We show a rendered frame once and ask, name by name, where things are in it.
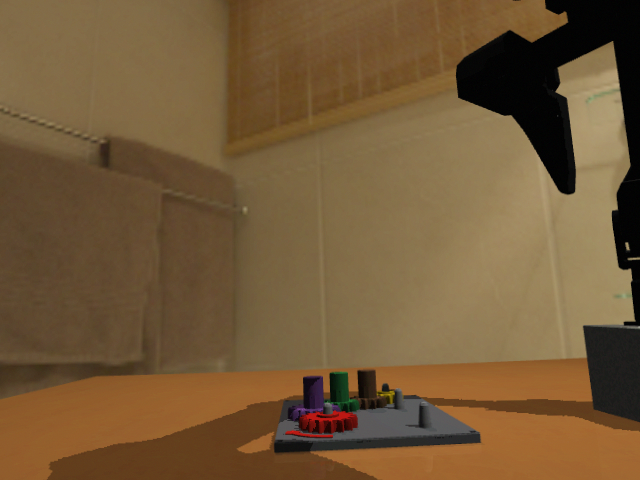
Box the dark brown gear with tall hub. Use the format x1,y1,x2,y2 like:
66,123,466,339
350,370,387,409

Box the yellow gear with black stripe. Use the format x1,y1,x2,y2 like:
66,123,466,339
377,389,395,404

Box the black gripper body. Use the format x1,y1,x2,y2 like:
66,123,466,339
456,0,640,116

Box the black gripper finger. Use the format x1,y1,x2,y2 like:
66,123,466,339
476,71,576,194

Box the red gear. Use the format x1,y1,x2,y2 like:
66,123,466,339
299,410,358,434

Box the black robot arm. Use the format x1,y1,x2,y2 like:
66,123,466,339
612,28,640,326

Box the green gear with tall cylindrical handle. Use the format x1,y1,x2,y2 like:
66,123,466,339
324,372,360,413

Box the purple gear with tall hub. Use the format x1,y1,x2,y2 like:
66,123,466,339
288,376,341,421

